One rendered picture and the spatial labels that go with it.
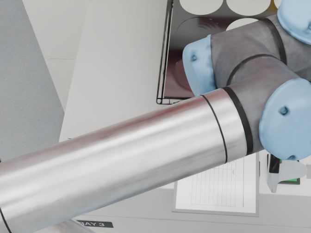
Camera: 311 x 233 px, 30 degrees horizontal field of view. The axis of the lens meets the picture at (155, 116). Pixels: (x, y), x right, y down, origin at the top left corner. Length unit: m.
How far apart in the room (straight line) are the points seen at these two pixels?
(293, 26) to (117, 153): 0.27
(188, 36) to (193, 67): 0.63
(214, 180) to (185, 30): 0.42
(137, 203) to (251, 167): 0.22
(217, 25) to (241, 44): 0.65
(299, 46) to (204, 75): 0.12
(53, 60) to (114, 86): 0.51
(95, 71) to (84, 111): 0.11
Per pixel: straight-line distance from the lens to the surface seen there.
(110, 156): 0.55
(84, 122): 1.29
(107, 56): 1.39
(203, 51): 0.68
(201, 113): 0.56
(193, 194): 1.02
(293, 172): 0.92
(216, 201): 1.02
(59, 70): 1.85
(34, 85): 2.44
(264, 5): 1.37
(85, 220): 1.21
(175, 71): 1.24
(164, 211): 1.13
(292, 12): 0.70
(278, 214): 1.11
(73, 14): 1.64
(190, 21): 1.33
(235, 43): 0.68
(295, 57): 0.71
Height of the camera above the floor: 1.89
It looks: 57 degrees down
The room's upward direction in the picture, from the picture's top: 8 degrees counter-clockwise
